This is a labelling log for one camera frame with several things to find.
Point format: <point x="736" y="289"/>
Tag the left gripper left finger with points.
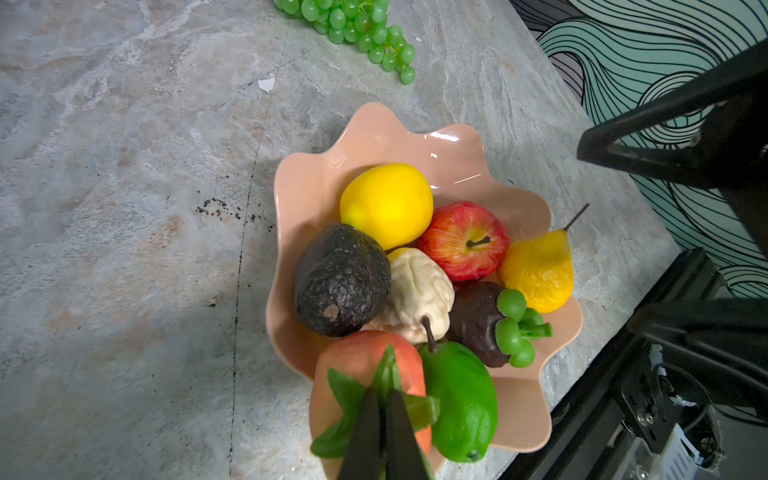
<point x="362" y="459"/>

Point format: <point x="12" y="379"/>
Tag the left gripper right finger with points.
<point x="404" y="459"/>

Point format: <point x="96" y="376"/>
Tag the red fake strawberry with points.
<point x="345" y="370"/>

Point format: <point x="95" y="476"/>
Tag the green fake lime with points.
<point x="468" y="415"/>

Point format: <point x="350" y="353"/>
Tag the dark purple fake mangosteen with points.
<point x="496" y="325"/>

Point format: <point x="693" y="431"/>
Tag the cream fake pear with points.
<point x="419" y="288"/>

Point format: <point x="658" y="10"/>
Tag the dark fake avocado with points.
<point x="341" y="282"/>

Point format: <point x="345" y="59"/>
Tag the red fake apple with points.
<point x="466" y="240"/>

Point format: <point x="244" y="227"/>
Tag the small yellow fake pear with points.
<point x="541" y="268"/>

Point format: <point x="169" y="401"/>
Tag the yellow fake lemon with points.
<point x="392" y="203"/>

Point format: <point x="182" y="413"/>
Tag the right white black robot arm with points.
<point x="707" y="141"/>

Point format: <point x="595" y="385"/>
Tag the green fake grape bunch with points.
<point x="364" y="24"/>

